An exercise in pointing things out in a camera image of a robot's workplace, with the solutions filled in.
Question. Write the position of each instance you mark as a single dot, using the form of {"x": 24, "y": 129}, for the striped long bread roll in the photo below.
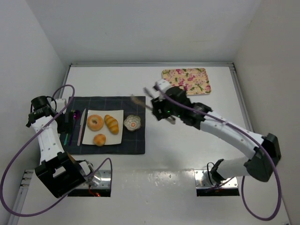
{"x": 112, "y": 124}

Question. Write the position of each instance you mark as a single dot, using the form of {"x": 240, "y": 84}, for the small round bun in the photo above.
{"x": 99, "y": 140}

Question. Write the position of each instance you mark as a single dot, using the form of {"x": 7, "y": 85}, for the pink handled knife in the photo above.
{"x": 81, "y": 127}

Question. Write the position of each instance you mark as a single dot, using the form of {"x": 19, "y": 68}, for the dark checked placemat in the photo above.
{"x": 132, "y": 142}

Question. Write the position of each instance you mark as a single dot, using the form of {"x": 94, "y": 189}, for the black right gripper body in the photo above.
{"x": 156, "y": 108}

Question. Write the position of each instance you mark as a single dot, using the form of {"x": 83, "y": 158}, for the metal base plate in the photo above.
{"x": 100, "y": 180}
{"x": 202, "y": 181}

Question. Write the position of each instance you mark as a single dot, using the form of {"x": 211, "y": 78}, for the floral rectangular tray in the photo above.
{"x": 194, "y": 80}

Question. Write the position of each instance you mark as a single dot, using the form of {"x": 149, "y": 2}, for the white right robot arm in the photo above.
{"x": 261, "y": 153}

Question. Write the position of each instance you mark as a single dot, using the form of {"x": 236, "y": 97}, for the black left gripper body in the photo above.
{"x": 69, "y": 119}

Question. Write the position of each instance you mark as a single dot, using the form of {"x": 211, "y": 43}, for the sugared donut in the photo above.
{"x": 95, "y": 122}

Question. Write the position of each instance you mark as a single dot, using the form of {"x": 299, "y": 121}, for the small floral dish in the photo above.
{"x": 132, "y": 122}

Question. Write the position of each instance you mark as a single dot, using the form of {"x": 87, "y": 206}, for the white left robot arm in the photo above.
{"x": 57, "y": 169}

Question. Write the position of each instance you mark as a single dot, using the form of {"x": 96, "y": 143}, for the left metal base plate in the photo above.
{"x": 100, "y": 180}

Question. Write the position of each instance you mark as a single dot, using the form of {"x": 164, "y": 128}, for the white square plate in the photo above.
{"x": 111, "y": 139}

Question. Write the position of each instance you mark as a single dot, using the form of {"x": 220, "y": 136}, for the metal bread tongs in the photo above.
{"x": 136, "y": 100}

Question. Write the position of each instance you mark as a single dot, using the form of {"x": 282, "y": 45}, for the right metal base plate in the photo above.
{"x": 202, "y": 181}

